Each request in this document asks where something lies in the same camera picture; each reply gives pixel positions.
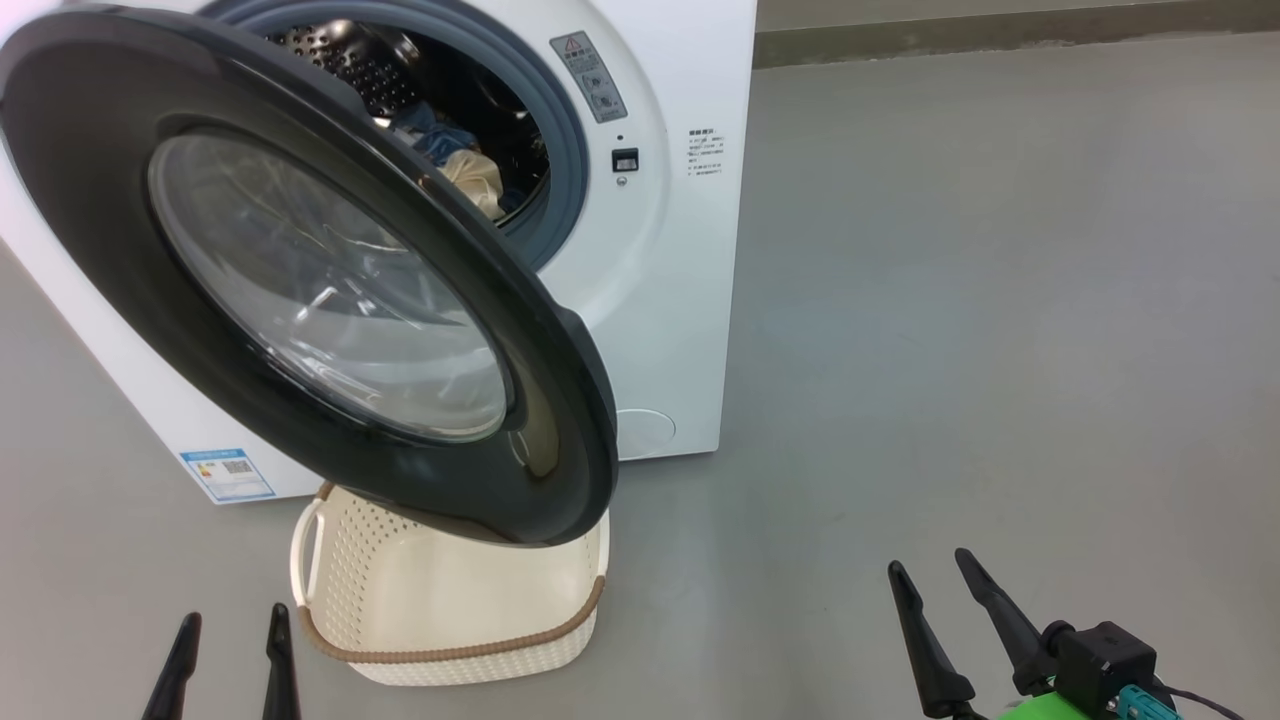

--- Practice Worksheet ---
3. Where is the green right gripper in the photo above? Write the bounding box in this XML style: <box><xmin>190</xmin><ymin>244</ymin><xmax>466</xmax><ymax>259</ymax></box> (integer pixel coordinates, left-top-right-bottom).
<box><xmin>887</xmin><ymin>547</ymin><xmax>1093</xmax><ymax>720</ymax></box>

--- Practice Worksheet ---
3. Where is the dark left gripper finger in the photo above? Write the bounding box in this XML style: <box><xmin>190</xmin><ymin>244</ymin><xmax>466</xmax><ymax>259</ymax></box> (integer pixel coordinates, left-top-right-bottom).
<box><xmin>262</xmin><ymin>603</ymin><xmax>302</xmax><ymax>720</ymax></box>
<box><xmin>140</xmin><ymin>612</ymin><xmax>203</xmax><ymax>720</ymax></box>

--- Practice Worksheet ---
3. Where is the black round glass washer door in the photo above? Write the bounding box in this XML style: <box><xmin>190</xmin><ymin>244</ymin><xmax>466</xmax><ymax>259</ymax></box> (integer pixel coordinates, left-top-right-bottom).
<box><xmin>0</xmin><ymin>5</ymin><xmax>619</xmax><ymax>548</ymax></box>

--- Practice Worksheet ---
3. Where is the blue bear-print garment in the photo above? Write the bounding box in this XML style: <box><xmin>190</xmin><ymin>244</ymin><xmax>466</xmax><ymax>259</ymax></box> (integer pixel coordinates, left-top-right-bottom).
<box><xmin>385</xmin><ymin>98</ymin><xmax>486</xmax><ymax>166</ymax></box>

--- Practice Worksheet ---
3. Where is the white front-load washing machine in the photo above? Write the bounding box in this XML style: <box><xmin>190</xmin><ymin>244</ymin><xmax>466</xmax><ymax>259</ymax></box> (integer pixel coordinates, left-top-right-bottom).
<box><xmin>0</xmin><ymin>0</ymin><xmax>759</xmax><ymax>506</ymax></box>

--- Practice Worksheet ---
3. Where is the stainless steel washer drum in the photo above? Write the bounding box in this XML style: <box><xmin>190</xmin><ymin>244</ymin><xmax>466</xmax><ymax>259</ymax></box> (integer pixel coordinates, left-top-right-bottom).
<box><xmin>262</xmin><ymin>20</ymin><xmax>549</xmax><ymax>216</ymax></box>

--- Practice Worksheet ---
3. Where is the cream perforated laundry basket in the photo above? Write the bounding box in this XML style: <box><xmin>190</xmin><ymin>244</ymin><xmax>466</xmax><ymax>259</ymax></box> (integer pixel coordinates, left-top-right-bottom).
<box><xmin>290</xmin><ymin>480</ymin><xmax>611</xmax><ymax>687</ymax></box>

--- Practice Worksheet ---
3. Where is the blue energy label sticker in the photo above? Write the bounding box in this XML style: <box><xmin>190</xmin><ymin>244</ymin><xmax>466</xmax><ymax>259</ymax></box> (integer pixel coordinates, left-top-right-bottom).
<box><xmin>180</xmin><ymin>448</ymin><xmax>276</xmax><ymax>504</ymax></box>

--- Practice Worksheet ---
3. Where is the round white filter cover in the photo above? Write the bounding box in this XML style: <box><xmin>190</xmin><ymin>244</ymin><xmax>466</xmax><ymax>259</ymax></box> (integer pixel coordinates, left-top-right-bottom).
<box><xmin>615</xmin><ymin>407</ymin><xmax>678</xmax><ymax>461</ymax></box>

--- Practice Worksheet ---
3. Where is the grey warning sticker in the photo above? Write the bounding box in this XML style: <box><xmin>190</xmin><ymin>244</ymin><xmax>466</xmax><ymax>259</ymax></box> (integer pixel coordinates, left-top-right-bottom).
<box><xmin>549</xmin><ymin>30</ymin><xmax>629</xmax><ymax>124</ymax></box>

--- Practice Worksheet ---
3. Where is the teal cable connector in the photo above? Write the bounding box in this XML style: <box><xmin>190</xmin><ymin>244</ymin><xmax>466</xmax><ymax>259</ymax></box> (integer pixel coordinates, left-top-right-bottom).
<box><xmin>1117</xmin><ymin>685</ymin><xmax>1181</xmax><ymax>720</ymax></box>

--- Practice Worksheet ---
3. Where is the thin black camera cable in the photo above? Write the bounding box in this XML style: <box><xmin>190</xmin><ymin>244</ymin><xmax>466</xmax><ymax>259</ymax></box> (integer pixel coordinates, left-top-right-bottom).
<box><xmin>1160</xmin><ymin>684</ymin><xmax>1249</xmax><ymax>720</ymax></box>

